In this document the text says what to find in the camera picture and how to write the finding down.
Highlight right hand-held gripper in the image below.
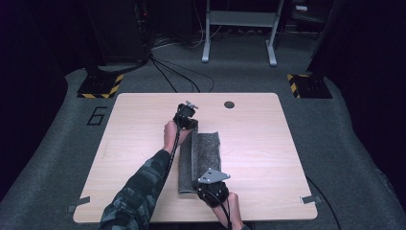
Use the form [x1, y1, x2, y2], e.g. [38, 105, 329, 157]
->
[192, 168, 232, 209]

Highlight black cabinet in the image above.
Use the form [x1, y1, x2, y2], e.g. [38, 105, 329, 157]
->
[95, 0, 151, 65]

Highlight bundle of black floor cables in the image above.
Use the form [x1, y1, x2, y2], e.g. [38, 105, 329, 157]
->
[148, 54, 215, 94]

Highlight hand-held gripper cable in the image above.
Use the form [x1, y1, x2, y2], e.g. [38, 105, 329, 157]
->
[209, 190, 233, 230]
[161, 126, 182, 193]

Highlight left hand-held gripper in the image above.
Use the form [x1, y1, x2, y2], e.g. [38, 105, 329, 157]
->
[172, 101, 199, 130]

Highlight white cables on floor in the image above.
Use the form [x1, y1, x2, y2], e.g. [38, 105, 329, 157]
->
[152, 25, 224, 51]

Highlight grey tape strip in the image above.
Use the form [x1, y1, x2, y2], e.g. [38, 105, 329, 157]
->
[67, 195, 91, 214]
[300, 195, 322, 205]

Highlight dark curtain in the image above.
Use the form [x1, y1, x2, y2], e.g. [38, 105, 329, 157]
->
[331, 0, 406, 212]
[0, 0, 70, 196]

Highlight black stand with striped base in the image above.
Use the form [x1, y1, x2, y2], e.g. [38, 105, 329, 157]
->
[286, 0, 340, 100]
[77, 0, 124, 100]

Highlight left hand-held gripper cable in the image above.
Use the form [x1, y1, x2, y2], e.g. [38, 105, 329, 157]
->
[161, 126, 182, 193]

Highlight white metal stand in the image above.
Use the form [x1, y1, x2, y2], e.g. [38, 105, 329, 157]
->
[201, 0, 285, 67]

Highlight grey cloth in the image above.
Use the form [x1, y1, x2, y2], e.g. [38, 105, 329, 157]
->
[177, 123, 222, 195]

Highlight person's left hand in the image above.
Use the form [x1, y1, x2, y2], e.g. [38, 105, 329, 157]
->
[163, 120, 192, 155]

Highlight person's right hand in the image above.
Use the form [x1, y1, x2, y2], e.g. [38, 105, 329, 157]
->
[211, 192, 244, 230]

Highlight right hand-held gripper cable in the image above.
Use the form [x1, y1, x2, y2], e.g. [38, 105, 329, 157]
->
[209, 190, 233, 230]

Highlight black floor cable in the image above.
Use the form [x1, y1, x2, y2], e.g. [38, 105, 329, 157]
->
[305, 176, 342, 230]

